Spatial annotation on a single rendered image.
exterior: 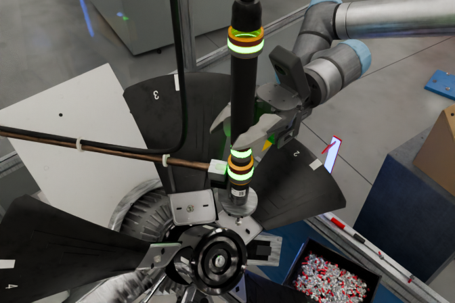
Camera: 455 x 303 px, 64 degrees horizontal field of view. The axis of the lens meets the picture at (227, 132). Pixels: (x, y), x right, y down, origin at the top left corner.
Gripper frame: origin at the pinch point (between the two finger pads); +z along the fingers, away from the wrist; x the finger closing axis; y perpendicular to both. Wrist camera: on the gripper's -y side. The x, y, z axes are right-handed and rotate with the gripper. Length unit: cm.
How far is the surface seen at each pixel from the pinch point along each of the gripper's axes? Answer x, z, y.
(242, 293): -9.3, 4.0, 36.2
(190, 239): 0.4, 8.4, 22.1
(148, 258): 3.7, 15.6, 24.1
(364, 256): -19, -38, 63
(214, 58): 70, -58, 47
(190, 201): 6.1, 3.7, 20.9
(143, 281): 6.3, 17.2, 36.4
